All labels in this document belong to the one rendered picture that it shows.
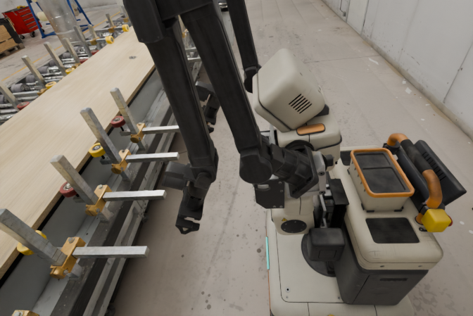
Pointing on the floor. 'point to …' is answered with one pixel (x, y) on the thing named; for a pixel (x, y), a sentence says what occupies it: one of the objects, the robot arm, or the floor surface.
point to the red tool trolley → (22, 20)
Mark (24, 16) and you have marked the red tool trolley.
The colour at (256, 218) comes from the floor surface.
